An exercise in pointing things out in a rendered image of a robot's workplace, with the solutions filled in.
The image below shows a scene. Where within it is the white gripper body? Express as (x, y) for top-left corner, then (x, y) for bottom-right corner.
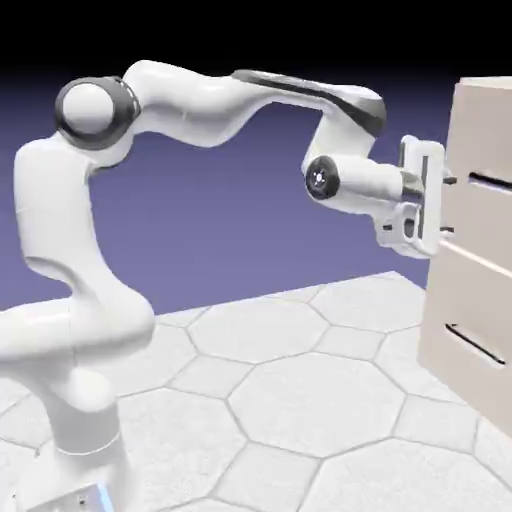
(398, 134), (447, 258)

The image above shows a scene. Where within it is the beige drawer front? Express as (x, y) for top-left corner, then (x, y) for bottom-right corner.
(417, 239), (512, 432)
(437, 82), (512, 278)

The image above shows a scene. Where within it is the beige wooden cabinet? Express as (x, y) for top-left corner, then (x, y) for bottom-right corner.
(416, 75), (512, 432)

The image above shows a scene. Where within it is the dark drawer handle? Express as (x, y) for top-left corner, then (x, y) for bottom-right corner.
(444, 322), (508, 366)
(468, 171), (512, 190)

